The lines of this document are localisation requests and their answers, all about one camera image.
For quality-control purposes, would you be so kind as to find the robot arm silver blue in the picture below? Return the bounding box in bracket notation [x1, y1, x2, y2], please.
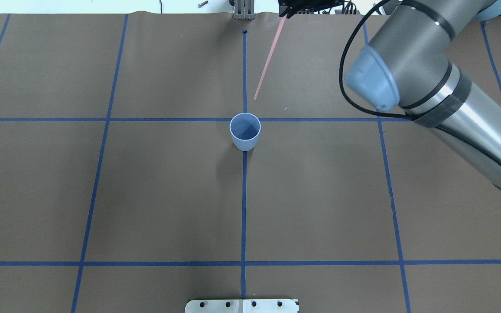
[338, 0, 501, 191]

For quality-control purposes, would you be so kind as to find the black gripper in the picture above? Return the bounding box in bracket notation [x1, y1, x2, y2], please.
[278, 0, 345, 19]

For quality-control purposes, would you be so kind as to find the blue cup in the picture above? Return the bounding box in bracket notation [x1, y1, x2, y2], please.
[229, 113, 262, 151]

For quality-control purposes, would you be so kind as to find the pink chopstick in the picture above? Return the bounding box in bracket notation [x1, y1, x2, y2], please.
[253, 17, 286, 100]

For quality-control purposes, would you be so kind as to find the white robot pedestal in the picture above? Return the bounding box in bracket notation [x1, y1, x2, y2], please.
[184, 299, 300, 313]

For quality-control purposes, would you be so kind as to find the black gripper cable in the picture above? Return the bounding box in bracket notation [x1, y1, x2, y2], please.
[339, 0, 501, 190]

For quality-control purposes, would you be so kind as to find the aluminium frame post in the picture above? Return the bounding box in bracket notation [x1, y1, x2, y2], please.
[228, 0, 256, 20]

